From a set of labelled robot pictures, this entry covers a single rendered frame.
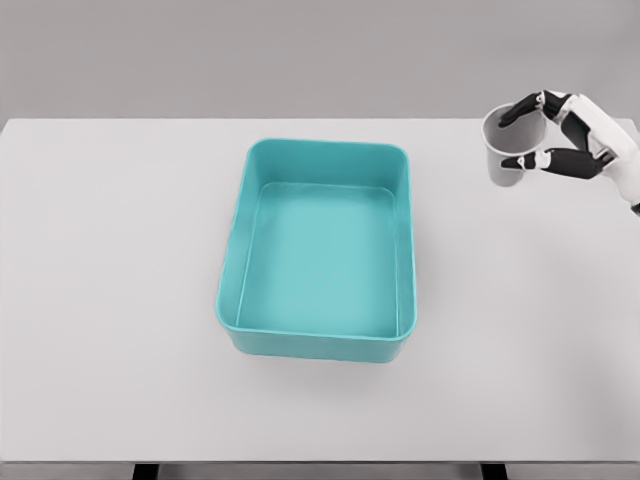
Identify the white paper cup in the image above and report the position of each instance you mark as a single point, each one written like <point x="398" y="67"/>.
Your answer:
<point x="512" y="150"/>

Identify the teal plastic basket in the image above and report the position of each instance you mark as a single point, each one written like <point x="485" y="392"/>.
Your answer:
<point x="320" y="250"/>

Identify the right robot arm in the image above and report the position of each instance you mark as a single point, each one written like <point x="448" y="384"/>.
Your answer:
<point x="634" y="202"/>

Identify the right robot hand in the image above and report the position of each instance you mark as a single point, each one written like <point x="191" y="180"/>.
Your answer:
<point x="605" y="131"/>

